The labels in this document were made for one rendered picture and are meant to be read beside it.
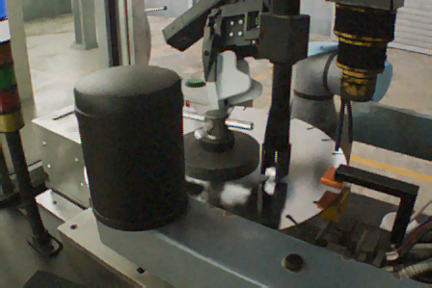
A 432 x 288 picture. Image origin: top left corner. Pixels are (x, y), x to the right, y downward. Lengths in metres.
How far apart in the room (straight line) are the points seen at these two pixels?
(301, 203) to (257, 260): 0.21
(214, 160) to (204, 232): 0.25
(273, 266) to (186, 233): 0.05
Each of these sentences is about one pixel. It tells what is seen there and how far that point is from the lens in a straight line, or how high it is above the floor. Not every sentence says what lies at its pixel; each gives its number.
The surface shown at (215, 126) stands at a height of 0.99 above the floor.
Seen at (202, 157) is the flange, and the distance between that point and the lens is 0.46.
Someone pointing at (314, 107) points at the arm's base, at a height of 0.81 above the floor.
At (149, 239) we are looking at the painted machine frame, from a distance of 0.22.
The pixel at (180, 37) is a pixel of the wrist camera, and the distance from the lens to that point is 0.56.
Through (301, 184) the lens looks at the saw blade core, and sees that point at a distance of 0.43.
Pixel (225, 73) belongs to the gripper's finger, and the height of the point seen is 1.04.
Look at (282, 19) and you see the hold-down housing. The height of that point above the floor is 1.12.
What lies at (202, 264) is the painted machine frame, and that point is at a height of 1.04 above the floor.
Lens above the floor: 1.18
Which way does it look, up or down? 25 degrees down
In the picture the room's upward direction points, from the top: straight up
